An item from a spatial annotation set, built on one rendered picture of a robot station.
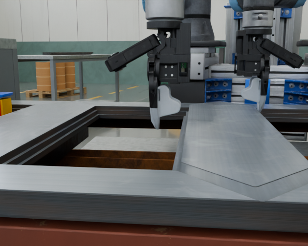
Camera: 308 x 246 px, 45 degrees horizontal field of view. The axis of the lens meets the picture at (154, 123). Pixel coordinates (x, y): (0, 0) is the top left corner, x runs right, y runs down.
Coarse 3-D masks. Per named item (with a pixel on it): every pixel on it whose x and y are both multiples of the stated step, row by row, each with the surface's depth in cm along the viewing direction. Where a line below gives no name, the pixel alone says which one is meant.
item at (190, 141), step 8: (184, 136) 68; (192, 136) 68; (200, 136) 68; (184, 144) 62; (192, 144) 62; (200, 144) 62; (208, 144) 62; (216, 144) 62; (224, 144) 62; (232, 144) 62; (240, 144) 62; (248, 144) 62; (256, 144) 62; (264, 144) 62; (272, 144) 62; (280, 144) 62; (288, 144) 62
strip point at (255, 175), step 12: (204, 168) 49; (216, 168) 49; (228, 168) 49; (240, 168) 49; (252, 168) 49; (264, 168) 49; (276, 168) 49; (288, 168) 49; (300, 168) 49; (240, 180) 45; (252, 180) 45; (264, 180) 45
